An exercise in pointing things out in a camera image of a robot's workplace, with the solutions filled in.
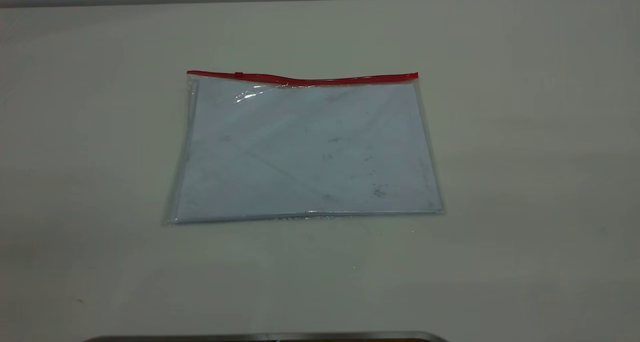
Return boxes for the grey metal bar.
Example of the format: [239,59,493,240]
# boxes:
[82,331,449,342]

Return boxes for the clear plastic zip bag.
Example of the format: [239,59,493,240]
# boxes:
[161,70,446,228]

